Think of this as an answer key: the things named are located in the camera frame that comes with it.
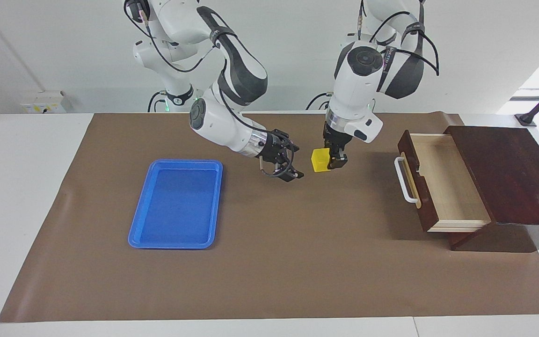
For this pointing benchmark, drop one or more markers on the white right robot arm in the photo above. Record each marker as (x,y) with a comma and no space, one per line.
(222,121)

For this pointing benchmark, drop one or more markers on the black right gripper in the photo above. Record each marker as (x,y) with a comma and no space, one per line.
(269,147)

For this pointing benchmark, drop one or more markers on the dark wooden drawer cabinet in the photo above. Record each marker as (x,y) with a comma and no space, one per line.
(513,178)

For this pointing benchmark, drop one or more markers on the yellow cube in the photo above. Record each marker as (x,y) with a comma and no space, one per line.
(320,161)

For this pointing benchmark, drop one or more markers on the brown paper table mat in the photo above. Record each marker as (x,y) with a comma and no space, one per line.
(297,257)

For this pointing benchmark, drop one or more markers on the blue plastic tray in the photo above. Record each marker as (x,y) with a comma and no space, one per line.
(176,206)

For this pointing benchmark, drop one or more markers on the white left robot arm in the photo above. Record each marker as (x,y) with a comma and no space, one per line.
(358,89)

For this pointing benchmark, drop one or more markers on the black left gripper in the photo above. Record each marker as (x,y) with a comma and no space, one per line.
(335,140)

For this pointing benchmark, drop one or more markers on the wooden drawer with dark front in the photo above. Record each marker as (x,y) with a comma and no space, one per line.
(447,187)

